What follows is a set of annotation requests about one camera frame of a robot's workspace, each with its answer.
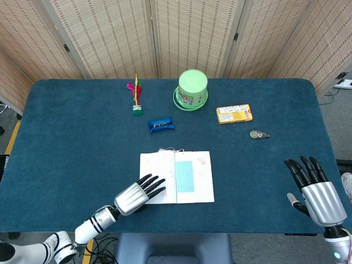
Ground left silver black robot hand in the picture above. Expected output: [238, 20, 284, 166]
[113, 173, 167, 217]

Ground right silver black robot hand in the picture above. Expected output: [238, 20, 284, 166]
[284, 156, 348, 228]

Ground light blue tasselled bookmark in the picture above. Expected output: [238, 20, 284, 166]
[158, 147, 195, 194]

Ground white lined notebook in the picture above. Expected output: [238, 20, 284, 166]
[139, 150, 215, 205]

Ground white mesh shoe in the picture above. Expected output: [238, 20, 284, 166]
[340, 172, 352, 204]

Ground blue grey robot torso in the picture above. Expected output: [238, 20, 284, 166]
[114, 233, 233, 264]

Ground blue snack packet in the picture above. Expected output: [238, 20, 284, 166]
[147, 117, 175, 133]

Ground blue felt table cloth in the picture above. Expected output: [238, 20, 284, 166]
[0, 78, 343, 234]

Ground colourful feather shuttlecock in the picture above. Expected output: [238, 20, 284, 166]
[126, 73, 144, 116]

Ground dark correction tape dispenser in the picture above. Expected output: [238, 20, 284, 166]
[249, 130, 271, 140]

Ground white power strip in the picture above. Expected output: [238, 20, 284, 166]
[333, 79, 352, 89]

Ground yellow cardboard box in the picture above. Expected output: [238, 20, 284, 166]
[216, 103, 254, 125]

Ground green plastic bucket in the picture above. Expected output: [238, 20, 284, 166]
[173, 69, 209, 112]

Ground woven folding screen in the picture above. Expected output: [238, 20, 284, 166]
[0, 0, 352, 116]

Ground black floor cables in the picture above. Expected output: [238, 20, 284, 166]
[82, 233, 119, 264]

